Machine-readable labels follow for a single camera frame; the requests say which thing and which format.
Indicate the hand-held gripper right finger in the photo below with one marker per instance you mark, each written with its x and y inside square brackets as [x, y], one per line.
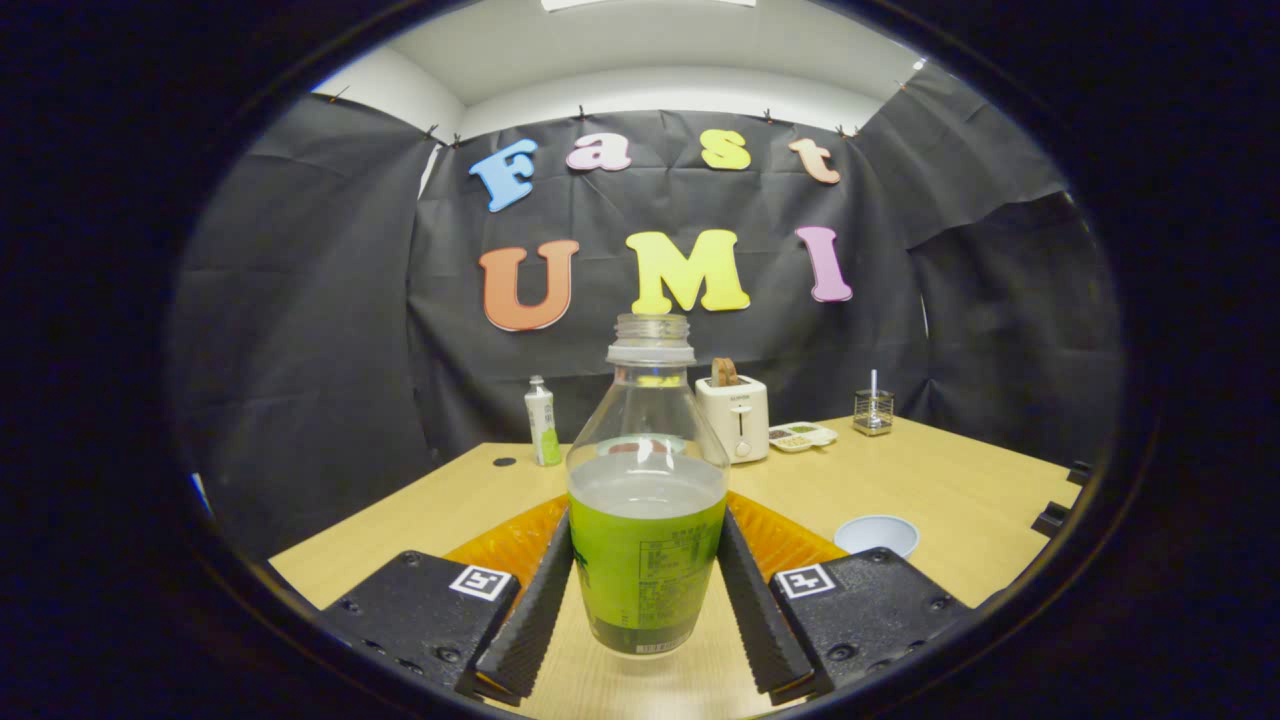
[765, 630]

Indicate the wooden table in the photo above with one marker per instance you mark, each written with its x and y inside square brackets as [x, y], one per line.
[950, 500]

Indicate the black table clamp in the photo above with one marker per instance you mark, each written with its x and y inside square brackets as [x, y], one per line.
[1079, 473]
[1050, 520]

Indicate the white divided snack dish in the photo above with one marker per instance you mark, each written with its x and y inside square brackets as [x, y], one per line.
[800, 437]

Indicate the pale grey cup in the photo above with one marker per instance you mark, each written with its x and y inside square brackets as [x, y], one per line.
[875, 532]

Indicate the clear juice bottle green label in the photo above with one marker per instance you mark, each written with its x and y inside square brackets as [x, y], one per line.
[645, 560]

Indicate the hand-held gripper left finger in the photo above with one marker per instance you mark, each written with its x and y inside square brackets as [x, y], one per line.
[530, 620]

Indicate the white toaster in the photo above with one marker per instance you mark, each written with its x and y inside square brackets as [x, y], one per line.
[740, 415]

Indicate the slim white green bottle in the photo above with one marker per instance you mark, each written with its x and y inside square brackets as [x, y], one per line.
[543, 425]

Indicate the brown toast slice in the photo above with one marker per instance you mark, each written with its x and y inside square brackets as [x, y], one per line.
[724, 373]

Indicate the ceiling light panel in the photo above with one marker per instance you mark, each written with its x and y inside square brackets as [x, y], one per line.
[650, 3]

